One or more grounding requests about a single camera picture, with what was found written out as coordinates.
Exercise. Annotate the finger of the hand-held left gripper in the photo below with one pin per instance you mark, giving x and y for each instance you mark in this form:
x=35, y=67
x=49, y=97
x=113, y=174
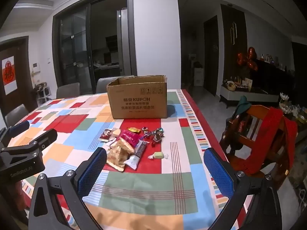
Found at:
x=19, y=128
x=43, y=140

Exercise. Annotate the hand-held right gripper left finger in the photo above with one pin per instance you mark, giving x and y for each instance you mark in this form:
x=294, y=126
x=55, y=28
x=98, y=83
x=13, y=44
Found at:
x=92, y=170

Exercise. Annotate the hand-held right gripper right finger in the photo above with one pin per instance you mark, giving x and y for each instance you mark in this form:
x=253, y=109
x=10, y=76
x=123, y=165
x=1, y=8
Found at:
x=218, y=172

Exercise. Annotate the gold snack packet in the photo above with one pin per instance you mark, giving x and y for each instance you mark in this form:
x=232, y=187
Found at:
x=116, y=159

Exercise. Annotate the red and white snack packet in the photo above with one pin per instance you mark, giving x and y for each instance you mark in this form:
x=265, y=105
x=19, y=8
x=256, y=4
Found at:
x=105, y=136

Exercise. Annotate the pink snack packet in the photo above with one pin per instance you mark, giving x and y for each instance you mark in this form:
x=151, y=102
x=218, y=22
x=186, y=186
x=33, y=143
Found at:
x=130, y=137

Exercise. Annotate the dark snack bar packet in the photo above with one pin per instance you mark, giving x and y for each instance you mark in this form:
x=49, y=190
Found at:
x=141, y=148

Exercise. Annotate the orange candy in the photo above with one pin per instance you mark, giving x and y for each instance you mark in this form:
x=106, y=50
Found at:
x=134, y=130

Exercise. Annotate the green candy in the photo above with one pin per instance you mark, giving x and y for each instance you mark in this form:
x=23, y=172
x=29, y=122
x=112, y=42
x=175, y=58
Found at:
x=158, y=155

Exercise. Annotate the pile of shiny foil candies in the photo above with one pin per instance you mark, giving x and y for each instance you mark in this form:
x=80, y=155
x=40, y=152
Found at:
x=156, y=134

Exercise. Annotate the brown cardboard box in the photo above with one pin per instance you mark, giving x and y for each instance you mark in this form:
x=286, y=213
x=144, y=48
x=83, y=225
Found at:
x=136, y=100

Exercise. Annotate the grey upholstered chair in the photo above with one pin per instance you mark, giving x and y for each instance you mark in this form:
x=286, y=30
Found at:
x=68, y=90
x=102, y=85
x=16, y=115

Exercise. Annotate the shoe rack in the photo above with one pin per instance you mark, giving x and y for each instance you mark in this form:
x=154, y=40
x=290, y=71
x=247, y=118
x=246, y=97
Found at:
x=43, y=92

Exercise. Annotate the dark wooden door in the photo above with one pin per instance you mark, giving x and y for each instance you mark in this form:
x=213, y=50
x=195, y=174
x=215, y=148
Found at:
x=22, y=81

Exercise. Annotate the brown wooden chair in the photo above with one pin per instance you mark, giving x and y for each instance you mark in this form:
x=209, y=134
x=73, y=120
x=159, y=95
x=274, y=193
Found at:
x=251, y=136

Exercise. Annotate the colourful patchwork tablecloth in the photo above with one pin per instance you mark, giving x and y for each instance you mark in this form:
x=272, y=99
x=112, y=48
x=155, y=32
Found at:
x=168, y=184

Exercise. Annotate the red paper door poster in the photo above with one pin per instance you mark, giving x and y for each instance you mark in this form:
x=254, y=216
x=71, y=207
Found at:
x=8, y=75

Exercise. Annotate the red knitted scarf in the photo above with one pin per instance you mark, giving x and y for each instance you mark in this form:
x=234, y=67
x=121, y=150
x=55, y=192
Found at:
x=271, y=129

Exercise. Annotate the green cloth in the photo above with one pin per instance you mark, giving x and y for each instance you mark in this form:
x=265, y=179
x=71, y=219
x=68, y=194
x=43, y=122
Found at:
x=243, y=104

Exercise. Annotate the white low cabinet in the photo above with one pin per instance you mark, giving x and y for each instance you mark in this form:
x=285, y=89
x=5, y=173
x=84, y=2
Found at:
x=251, y=98

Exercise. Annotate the black framed sliding glass door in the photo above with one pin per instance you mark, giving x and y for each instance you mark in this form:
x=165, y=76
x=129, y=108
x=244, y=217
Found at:
x=72, y=52

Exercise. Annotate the white floor appliance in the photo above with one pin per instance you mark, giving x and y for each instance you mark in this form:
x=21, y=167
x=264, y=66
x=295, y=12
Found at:
x=198, y=76

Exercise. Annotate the white lotus lamp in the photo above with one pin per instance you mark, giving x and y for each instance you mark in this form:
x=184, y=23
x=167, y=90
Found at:
x=284, y=98

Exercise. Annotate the dark sideboard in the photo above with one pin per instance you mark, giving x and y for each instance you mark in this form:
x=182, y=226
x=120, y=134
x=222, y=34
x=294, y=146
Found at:
x=273, y=76

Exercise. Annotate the dark hallway door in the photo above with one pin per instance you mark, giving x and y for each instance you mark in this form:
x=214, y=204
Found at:
x=211, y=57

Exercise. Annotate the red foil balloon bunch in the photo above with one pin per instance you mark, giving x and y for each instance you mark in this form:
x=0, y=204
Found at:
x=248, y=58

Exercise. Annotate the tall dark cabinet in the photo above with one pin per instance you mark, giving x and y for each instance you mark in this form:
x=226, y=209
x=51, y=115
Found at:
x=233, y=28

